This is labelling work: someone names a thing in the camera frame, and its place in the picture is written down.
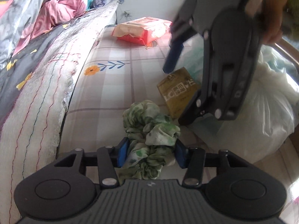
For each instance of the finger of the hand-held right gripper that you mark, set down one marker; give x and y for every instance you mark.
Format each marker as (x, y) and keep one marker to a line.
(189, 114)
(172, 56)

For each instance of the green floral cloth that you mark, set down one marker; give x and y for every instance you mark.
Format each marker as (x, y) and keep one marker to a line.
(149, 126)

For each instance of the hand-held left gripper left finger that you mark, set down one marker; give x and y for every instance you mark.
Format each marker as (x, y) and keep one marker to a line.
(122, 154)

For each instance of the teal patterned pillow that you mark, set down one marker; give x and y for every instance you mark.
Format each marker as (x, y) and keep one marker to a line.
(89, 2)

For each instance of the red and cream wipes pack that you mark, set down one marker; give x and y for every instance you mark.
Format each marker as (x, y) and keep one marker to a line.
(140, 29)

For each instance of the brown cardboard box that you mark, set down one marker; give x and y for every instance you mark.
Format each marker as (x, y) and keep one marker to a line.
(177, 91)

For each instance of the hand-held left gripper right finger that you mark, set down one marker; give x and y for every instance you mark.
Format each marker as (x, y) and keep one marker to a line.
(180, 156)

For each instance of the white plastic bag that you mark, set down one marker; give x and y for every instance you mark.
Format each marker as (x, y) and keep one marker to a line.
(264, 102)

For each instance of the wall socket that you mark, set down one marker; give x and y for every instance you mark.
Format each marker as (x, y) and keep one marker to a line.
(127, 13)

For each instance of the person's right hand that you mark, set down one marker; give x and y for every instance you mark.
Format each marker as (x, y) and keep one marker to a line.
(275, 11)

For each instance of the bed with embroidered cover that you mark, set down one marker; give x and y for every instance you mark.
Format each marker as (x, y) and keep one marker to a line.
(46, 86)

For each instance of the blue purple crumpled cloth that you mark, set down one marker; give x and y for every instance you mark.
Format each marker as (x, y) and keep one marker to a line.
(105, 0)

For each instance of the pink and grey quilt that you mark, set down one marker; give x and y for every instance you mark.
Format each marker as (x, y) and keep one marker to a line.
(58, 9)

